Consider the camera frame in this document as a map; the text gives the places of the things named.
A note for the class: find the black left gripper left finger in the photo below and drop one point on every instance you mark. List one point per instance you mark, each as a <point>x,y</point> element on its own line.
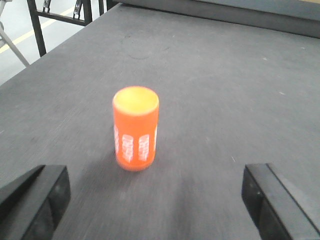
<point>32,205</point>

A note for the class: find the orange cylindrical capacitor 4680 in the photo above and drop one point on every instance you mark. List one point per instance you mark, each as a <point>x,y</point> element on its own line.
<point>135,126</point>

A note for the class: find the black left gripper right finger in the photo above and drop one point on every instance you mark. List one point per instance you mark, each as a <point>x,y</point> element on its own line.
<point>278,209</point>

